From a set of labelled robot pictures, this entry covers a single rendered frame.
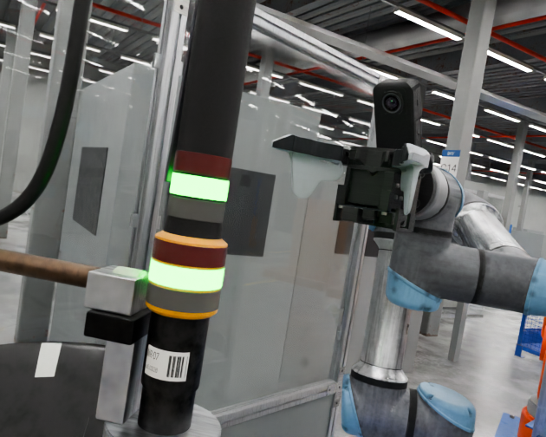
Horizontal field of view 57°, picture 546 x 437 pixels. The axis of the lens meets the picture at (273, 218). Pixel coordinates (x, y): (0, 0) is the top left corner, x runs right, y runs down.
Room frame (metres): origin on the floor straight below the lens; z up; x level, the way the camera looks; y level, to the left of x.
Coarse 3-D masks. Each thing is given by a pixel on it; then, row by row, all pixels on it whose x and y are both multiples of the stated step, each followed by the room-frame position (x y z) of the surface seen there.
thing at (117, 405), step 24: (96, 288) 0.29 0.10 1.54; (120, 288) 0.29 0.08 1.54; (96, 312) 0.28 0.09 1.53; (120, 312) 0.29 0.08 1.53; (144, 312) 0.30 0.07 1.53; (96, 336) 0.28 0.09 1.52; (120, 336) 0.28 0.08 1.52; (144, 336) 0.30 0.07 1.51; (120, 360) 0.29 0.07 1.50; (120, 384) 0.29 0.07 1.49; (120, 408) 0.29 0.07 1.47; (120, 432) 0.28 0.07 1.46; (144, 432) 0.28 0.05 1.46; (192, 432) 0.29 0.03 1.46; (216, 432) 0.30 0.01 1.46
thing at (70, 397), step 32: (0, 352) 0.44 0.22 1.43; (32, 352) 0.44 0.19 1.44; (64, 352) 0.45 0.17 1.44; (96, 352) 0.45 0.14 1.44; (0, 384) 0.42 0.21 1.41; (32, 384) 0.42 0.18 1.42; (64, 384) 0.43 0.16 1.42; (96, 384) 0.43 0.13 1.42; (0, 416) 0.40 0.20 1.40; (32, 416) 0.40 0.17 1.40; (64, 416) 0.41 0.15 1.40
